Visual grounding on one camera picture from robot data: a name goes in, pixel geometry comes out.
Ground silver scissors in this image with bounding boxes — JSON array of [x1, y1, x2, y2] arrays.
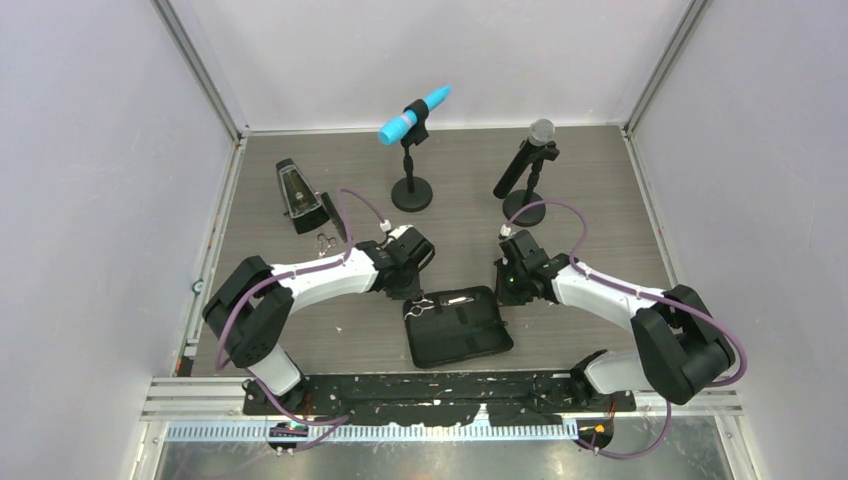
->
[[404, 296, 475, 319], [316, 233, 337, 258]]

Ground black zip tool case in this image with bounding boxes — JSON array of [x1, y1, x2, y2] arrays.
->
[[403, 286, 514, 369]]

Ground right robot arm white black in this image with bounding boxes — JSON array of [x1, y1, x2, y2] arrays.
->
[[494, 227, 737, 411]]

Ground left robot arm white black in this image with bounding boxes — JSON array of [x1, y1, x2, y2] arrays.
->
[[202, 225, 435, 414]]

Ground right black microphone stand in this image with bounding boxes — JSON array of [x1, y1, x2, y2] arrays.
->
[[502, 141, 560, 227]]

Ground black microphone stand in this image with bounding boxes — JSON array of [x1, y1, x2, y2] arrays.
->
[[391, 99, 433, 213], [502, 141, 560, 227]]

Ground left black microphone stand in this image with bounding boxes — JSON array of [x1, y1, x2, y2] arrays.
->
[[391, 99, 433, 213]]

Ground black comb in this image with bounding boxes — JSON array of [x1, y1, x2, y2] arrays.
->
[[320, 192, 348, 243]]

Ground black metronome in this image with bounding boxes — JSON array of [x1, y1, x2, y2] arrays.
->
[[275, 158, 330, 234]]

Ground blue microphone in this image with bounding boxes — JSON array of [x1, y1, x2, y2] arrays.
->
[[377, 85, 452, 146]]

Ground black silver microphone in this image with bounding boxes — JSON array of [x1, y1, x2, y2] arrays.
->
[[493, 119, 559, 199]]

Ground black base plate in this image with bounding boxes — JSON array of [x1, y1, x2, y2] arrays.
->
[[241, 370, 636, 427]]

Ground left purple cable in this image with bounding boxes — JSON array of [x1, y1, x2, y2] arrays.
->
[[211, 187, 392, 455]]

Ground aluminium rail front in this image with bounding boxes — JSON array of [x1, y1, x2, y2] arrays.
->
[[139, 376, 743, 444]]

